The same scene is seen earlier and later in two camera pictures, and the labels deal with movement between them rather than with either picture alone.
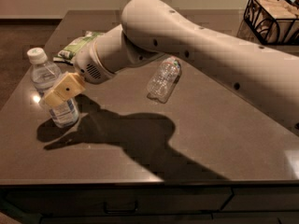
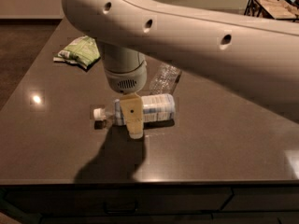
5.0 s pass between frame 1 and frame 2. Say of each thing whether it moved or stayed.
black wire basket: stayed
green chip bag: stayed
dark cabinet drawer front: stayed
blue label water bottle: moved
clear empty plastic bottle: stayed
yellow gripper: moved
